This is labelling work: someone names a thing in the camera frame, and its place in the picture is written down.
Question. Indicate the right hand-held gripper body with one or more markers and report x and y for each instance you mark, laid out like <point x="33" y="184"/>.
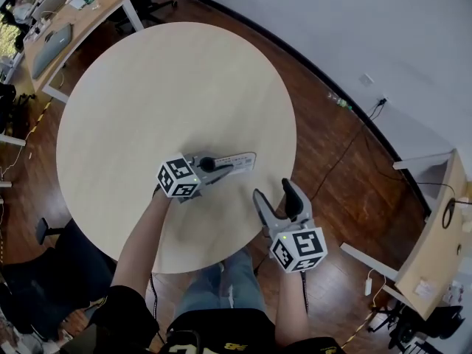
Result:
<point x="298" y="247"/>

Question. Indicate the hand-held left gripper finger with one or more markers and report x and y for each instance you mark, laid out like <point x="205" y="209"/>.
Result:
<point x="217" y="175"/>
<point x="207" y="163"/>

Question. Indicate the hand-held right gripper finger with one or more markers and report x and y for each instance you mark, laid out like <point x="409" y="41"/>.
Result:
<point x="298" y="203"/>
<point x="267" y="214"/>

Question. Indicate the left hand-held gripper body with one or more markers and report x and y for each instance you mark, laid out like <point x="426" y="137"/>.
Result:
<point x="177" y="177"/>

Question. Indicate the white table card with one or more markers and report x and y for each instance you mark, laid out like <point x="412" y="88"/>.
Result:
<point x="243" y="162"/>

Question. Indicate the person's right forearm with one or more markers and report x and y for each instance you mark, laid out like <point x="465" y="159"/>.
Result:
<point x="291" y="308"/>

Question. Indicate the person's left forearm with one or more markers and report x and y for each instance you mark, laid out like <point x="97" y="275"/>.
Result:
<point x="140" y="242"/>

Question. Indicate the white power adapter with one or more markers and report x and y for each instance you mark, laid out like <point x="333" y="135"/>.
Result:
<point x="368" y="286"/>

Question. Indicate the round wooden table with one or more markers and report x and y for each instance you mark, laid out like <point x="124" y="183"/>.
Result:
<point x="166" y="87"/>

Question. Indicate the person's blue jeans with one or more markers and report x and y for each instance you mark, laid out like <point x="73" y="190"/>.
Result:
<point x="206" y="290"/>

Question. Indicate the green bottle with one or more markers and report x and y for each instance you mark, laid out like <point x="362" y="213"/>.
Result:
<point x="343" y="103"/>

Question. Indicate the person's black shirt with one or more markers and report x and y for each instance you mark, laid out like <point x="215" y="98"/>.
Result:
<point x="221" y="330"/>

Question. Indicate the light wooden desk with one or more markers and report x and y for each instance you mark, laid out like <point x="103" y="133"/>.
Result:
<point x="435" y="253"/>

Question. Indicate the yellow black floor strip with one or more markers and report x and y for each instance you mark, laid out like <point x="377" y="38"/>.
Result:
<point x="40" y="116"/>

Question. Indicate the grey padded pouch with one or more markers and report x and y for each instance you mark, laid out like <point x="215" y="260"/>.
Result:
<point x="51" y="52"/>

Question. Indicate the wooden desk with white legs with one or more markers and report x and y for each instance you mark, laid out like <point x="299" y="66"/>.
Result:
<point x="92" y="13"/>

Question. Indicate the white power strip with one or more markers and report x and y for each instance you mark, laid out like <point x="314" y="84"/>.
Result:
<point x="38" y="28"/>

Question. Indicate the silver open laptop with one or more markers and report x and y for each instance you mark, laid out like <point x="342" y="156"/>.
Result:
<point x="49" y="2"/>

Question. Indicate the wall socket with plug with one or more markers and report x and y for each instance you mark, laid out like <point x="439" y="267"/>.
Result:
<point x="382" y="101"/>

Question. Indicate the white wall plate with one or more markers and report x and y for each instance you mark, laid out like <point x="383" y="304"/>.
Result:
<point x="367" y="79"/>

